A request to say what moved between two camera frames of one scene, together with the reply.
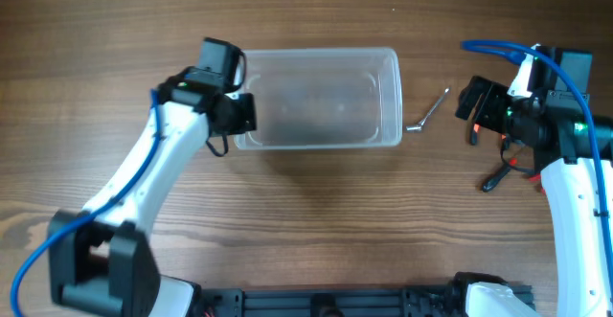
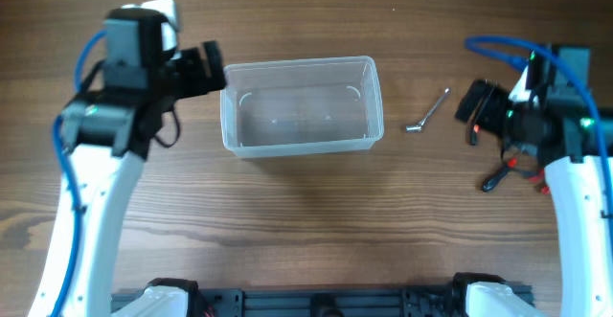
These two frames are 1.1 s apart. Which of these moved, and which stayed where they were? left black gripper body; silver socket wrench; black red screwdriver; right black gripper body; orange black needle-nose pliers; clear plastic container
Moved: left black gripper body; clear plastic container
Stayed: right black gripper body; silver socket wrench; black red screwdriver; orange black needle-nose pliers
